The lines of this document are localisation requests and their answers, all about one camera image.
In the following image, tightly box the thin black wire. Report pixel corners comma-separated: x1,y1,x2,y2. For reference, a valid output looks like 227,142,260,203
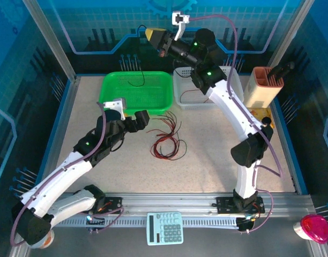
158,138,188,161
163,111,182,142
127,25,148,88
150,133,181,161

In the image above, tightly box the thin red wire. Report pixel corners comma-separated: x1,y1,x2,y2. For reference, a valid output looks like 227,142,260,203
156,114,181,140
145,128,178,140
180,89,212,104

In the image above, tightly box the white plastic basket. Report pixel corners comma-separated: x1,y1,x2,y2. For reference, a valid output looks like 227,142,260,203
172,66,245,111

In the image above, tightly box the green plastic basket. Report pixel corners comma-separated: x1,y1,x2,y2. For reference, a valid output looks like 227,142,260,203
99,71,173,116

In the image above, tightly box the beige holder with pink top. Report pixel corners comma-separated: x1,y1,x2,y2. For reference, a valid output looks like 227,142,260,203
243,66,285,109

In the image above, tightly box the aluminium base beam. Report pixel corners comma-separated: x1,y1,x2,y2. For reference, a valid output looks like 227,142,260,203
27,191,315,215

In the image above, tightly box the light blue calculator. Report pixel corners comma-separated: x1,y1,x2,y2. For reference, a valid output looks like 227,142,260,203
146,211,184,246

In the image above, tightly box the white orange can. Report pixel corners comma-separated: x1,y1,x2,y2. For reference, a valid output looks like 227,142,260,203
28,230,56,250

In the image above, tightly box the cup with pink lid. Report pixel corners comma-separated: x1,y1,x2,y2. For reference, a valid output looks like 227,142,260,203
292,213,328,245

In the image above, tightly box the black left gripper loop cable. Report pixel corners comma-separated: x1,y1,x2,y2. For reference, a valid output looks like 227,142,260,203
109,138,126,153

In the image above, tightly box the black gripper loop cable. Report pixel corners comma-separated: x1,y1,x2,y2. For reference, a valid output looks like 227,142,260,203
173,60,193,79
109,138,126,153

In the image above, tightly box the black right gripper loop cable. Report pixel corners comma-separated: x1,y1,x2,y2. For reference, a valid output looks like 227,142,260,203
173,60,193,79

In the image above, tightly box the blue grey table side rail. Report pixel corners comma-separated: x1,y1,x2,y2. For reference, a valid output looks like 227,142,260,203
32,76,81,195
270,96,311,195

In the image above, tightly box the black tool handle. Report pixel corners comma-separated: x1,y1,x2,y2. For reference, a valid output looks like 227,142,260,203
268,61,296,81

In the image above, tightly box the aluminium frame post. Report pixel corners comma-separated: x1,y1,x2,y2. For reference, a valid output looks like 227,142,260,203
267,0,316,72
21,0,80,82

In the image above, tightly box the white slotted cable duct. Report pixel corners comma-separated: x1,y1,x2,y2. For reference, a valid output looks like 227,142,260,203
54,217,241,229

